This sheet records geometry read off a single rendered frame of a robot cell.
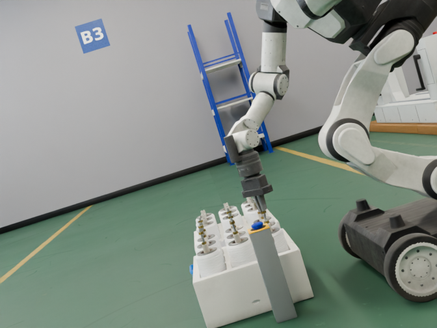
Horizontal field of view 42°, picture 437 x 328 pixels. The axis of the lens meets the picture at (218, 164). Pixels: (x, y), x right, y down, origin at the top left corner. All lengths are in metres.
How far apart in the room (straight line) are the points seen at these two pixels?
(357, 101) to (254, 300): 0.77
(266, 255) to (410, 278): 0.44
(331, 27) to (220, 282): 0.93
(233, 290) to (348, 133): 0.67
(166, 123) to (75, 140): 1.33
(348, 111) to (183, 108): 6.51
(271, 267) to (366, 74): 0.69
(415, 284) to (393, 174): 0.38
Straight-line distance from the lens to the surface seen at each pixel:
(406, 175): 1.99
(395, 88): 6.47
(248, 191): 2.03
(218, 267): 2.05
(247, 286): 2.03
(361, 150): 1.88
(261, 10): 2.13
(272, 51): 2.12
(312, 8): 1.59
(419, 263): 1.81
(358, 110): 1.93
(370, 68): 1.92
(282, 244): 2.05
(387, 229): 1.86
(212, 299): 2.04
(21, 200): 8.75
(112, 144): 8.41
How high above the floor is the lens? 0.71
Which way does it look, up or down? 5 degrees down
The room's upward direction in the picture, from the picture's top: 17 degrees counter-clockwise
